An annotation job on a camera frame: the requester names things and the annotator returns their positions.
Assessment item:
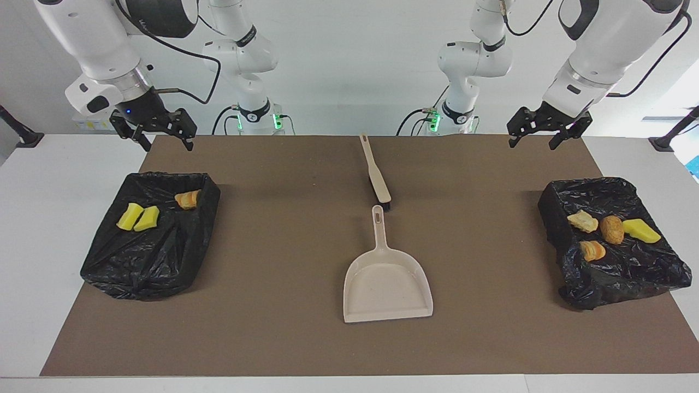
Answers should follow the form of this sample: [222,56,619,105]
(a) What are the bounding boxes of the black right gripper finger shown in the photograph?
[110,112,152,153]
[163,108,198,152]

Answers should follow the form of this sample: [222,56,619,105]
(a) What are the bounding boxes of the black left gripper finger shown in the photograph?
[548,112,594,151]
[506,107,541,149]

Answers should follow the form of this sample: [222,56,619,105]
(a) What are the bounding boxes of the beige crusty bread chunk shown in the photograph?
[175,189,203,211]

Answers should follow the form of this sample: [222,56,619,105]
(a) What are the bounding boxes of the notched yellow sponge piece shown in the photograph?
[116,202,145,231]

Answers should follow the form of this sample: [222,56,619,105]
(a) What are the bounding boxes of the curved yellow sponge piece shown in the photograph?
[134,205,161,232]

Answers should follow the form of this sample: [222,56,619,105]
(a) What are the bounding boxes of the pale yellowish bread lump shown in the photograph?
[567,210,600,234]

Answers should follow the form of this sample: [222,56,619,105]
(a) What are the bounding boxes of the orange-brown nugget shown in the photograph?
[600,215,625,245]

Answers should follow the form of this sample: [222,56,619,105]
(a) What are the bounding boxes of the chunky yellow sponge piece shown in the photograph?
[623,218,662,244]

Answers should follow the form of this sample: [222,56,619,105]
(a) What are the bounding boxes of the layered croissant piece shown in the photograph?
[579,240,607,262]

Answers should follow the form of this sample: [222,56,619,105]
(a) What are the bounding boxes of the beige hand brush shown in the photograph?
[359,134,393,212]

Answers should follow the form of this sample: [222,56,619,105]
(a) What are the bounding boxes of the beige plastic dustpan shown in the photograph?
[343,205,434,324]

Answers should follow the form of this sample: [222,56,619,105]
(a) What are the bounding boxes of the bin lined with black bag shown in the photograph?
[80,171,222,301]
[537,176,693,312]

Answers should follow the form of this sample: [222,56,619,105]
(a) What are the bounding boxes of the brown table mat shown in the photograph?
[40,135,699,377]

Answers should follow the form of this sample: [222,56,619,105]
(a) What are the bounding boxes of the black base power cable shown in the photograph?
[397,108,440,135]
[212,105,241,135]

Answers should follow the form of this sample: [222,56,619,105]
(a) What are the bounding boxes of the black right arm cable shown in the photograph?
[114,0,222,105]

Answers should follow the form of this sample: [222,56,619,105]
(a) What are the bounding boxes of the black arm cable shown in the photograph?
[502,0,694,98]
[114,0,222,105]

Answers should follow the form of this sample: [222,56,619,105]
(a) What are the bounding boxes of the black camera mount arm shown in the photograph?
[649,105,699,152]
[0,105,44,148]

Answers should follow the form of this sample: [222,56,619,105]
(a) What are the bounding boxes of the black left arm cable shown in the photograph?
[502,0,694,98]

